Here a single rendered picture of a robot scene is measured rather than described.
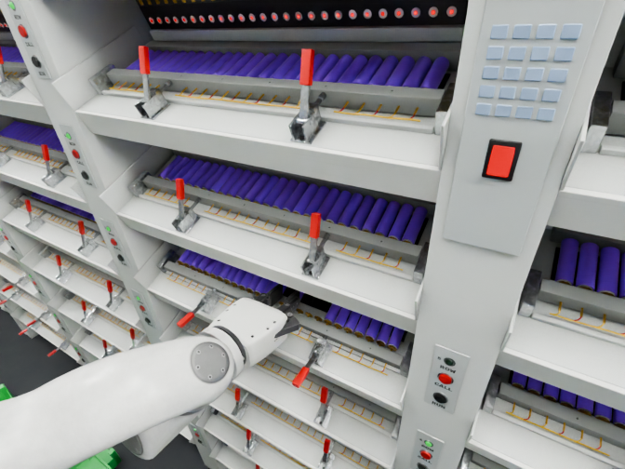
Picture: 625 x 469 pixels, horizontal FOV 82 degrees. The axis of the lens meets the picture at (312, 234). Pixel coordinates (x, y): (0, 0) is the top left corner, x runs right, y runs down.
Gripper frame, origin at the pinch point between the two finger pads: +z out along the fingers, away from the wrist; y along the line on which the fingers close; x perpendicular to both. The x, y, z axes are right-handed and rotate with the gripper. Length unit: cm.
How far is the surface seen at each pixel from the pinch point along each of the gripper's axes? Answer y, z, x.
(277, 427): -6.0, 6.3, -46.3
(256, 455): -15, 8, -67
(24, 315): -174, 12, -86
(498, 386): 36.4, 2.0, -2.4
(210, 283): -19.0, 0.3, -3.7
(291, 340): 2.7, -1.3, -7.5
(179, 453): -57, 10, -103
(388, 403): 22.6, -3.7, -8.9
